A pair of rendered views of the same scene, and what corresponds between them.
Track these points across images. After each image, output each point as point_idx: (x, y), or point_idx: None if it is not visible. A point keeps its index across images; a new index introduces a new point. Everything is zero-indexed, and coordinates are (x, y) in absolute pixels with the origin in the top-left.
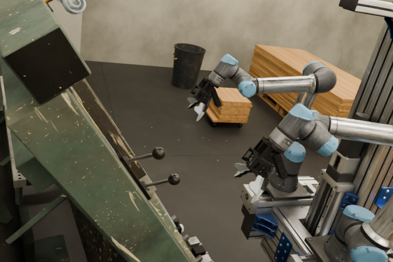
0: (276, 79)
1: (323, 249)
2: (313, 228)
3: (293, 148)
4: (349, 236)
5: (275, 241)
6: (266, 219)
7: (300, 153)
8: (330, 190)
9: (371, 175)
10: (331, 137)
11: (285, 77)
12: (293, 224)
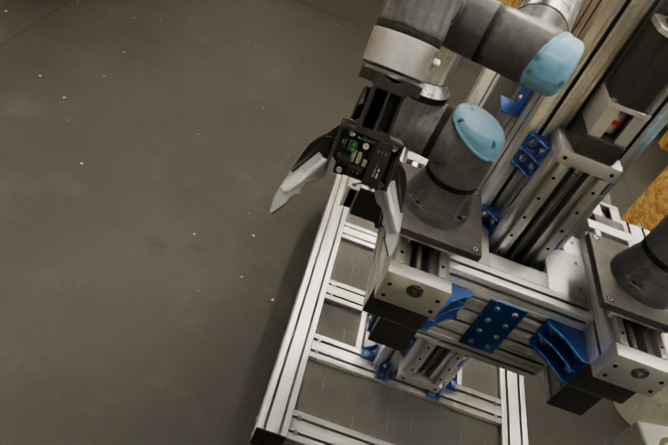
0: None
1: (633, 298)
2: (515, 250)
3: (486, 128)
4: None
5: (463, 317)
6: (454, 300)
7: (503, 132)
8: (574, 180)
9: (665, 123)
10: None
11: None
12: (504, 273)
